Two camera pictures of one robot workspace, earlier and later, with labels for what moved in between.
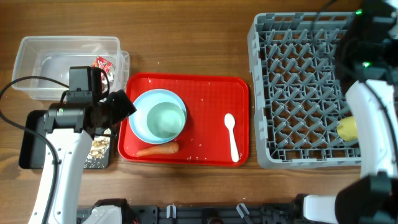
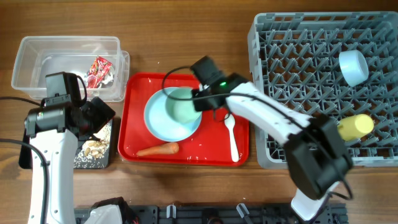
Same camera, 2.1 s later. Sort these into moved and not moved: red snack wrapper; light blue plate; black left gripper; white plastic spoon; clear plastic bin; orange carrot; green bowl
Moved: black left gripper; green bowl; light blue plate
Not moved: red snack wrapper; white plastic spoon; orange carrot; clear plastic bin
